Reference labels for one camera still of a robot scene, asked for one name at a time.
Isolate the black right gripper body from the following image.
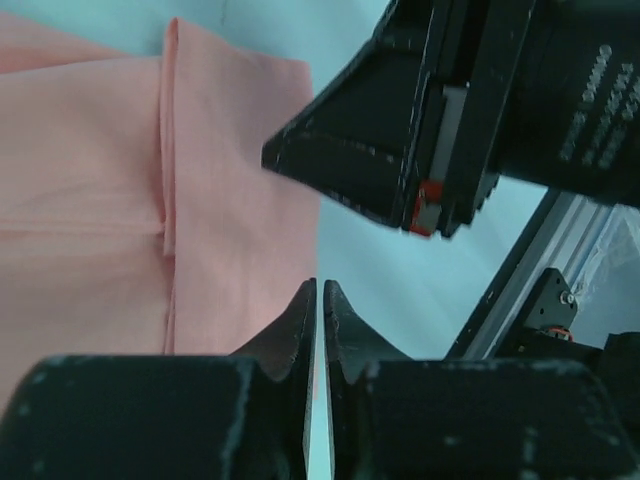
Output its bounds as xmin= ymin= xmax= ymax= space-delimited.
xmin=379 ymin=1 xmax=539 ymax=237

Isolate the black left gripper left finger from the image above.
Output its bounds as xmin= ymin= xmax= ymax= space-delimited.
xmin=1 ymin=280 xmax=317 ymax=479

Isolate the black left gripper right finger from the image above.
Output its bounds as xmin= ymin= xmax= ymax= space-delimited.
xmin=323 ymin=280 xmax=639 ymax=479

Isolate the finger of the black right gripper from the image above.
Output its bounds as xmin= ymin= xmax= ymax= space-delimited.
xmin=261 ymin=26 xmax=426 ymax=228

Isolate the salmon pink polo shirt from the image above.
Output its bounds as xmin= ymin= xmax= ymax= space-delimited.
xmin=1 ymin=13 xmax=320 ymax=399

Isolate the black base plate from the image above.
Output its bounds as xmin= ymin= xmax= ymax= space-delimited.
xmin=512 ymin=265 xmax=639 ymax=364

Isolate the aluminium frame rail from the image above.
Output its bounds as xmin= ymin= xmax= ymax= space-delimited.
xmin=446 ymin=191 xmax=639 ymax=360

